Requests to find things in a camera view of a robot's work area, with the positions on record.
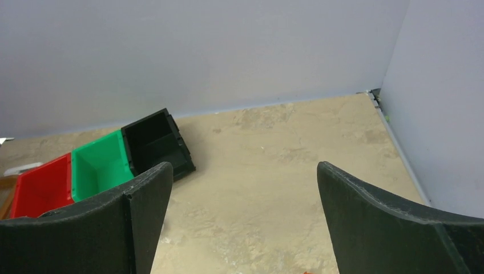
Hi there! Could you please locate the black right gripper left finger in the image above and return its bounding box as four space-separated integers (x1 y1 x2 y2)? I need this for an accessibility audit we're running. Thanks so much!
1 162 174 273

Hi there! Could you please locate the red plastic bin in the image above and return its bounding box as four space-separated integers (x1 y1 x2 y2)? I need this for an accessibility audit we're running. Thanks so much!
10 153 74 218

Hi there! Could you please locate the small white flat object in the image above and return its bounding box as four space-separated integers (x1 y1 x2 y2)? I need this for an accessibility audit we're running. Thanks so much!
3 162 43 176

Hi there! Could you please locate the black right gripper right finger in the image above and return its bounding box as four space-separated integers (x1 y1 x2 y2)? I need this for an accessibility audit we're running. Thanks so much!
317 162 483 273

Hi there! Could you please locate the wooden rack frame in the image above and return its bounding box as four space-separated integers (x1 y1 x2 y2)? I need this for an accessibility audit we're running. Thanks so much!
1 175 18 220

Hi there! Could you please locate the green plastic bin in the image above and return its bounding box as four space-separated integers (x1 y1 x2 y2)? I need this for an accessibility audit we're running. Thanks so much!
71 130 134 202

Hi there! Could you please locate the black plastic bin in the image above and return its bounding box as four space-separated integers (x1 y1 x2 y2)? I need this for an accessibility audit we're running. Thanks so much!
121 108 196 181

